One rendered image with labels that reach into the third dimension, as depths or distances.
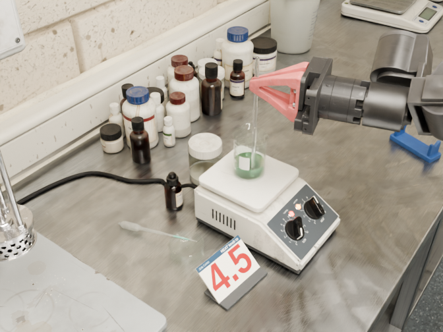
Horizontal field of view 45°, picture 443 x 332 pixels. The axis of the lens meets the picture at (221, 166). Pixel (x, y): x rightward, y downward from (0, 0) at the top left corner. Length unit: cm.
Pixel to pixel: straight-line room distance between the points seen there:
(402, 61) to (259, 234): 31
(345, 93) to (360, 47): 80
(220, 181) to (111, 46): 43
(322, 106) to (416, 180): 38
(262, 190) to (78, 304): 31
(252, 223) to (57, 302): 30
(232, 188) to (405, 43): 32
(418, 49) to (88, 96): 61
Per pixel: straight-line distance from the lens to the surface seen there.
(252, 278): 80
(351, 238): 88
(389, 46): 73
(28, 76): 102
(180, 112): 104
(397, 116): 68
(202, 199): 83
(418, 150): 109
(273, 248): 80
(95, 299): 78
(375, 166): 104
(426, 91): 65
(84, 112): 107
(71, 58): 107
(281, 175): 84
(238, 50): 119
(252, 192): 80
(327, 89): 69
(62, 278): 82
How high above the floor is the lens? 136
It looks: 38 degrees down
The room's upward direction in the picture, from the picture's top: straight up
